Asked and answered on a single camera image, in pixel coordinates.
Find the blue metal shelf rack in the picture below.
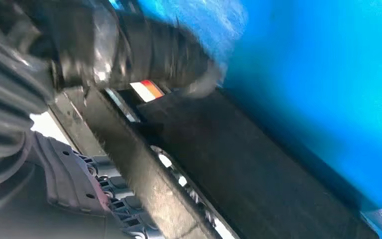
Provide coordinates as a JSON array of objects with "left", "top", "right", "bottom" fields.
[{"left": 108, "top": 0, "right": 382, "bottom": 239}]

